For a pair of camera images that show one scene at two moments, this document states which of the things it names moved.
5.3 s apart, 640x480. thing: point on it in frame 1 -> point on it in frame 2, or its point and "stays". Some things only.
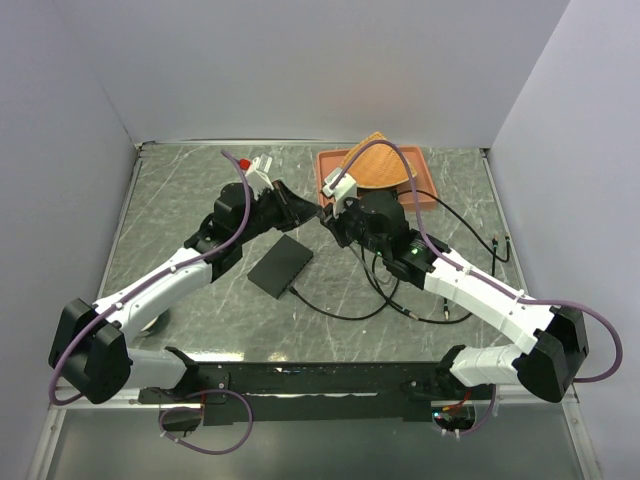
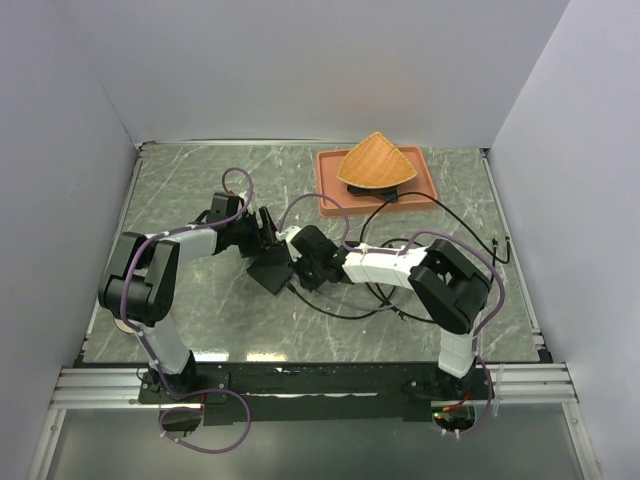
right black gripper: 335,214 -> 310,284
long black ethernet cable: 385,309 stays
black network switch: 280,266 stays
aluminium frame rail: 546,398 stays
